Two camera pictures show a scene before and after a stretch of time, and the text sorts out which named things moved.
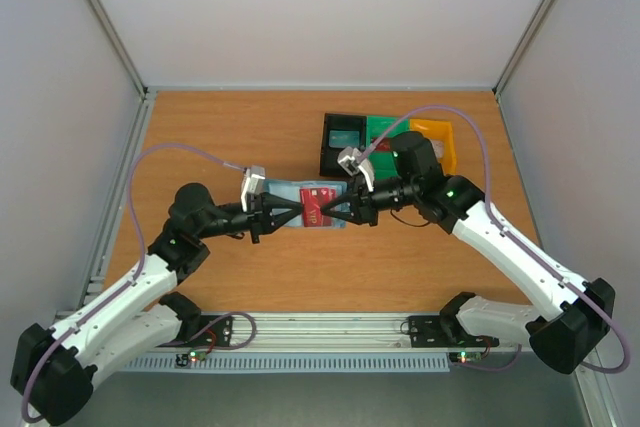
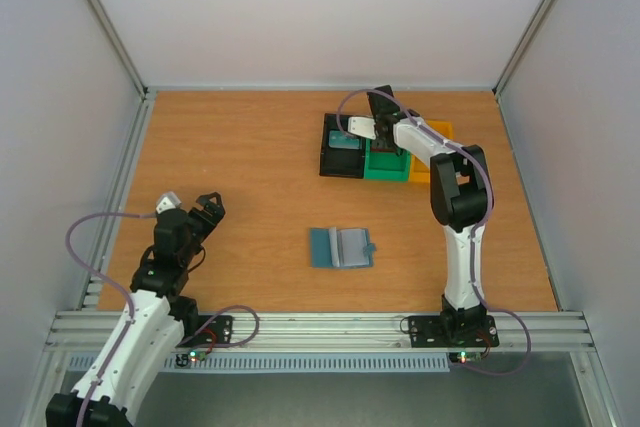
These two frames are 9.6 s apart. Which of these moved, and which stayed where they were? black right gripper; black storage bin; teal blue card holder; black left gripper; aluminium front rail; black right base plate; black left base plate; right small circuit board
Moved: black left gripper; teal blue card holder; black right gripper
Stayed: black storage bin; right small circuit board; black left base plate; black right base plate; aluminium front rail
